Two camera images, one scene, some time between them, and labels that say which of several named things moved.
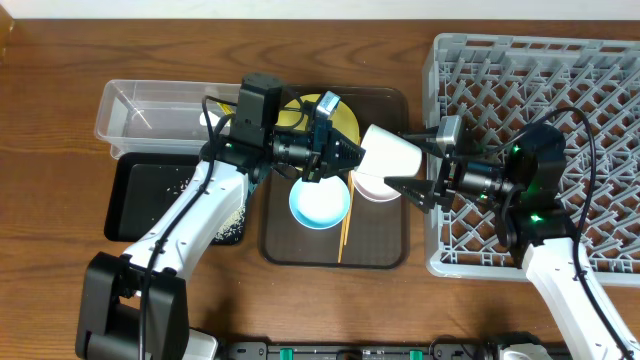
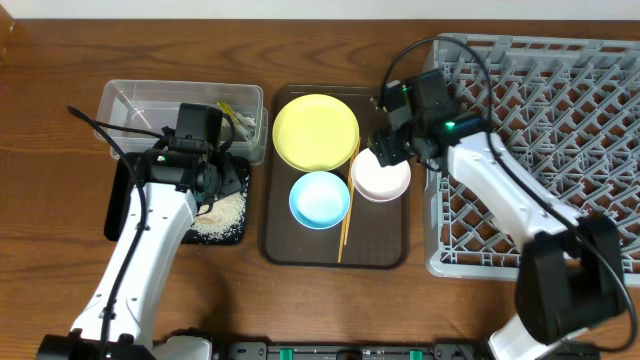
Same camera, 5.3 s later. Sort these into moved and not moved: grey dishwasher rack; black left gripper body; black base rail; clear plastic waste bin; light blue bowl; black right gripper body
Moved: black right gripper body; black left gripper body
Not moved: clear plastic waste bin; grey dishwasher rack; light blue bowl; black base rail
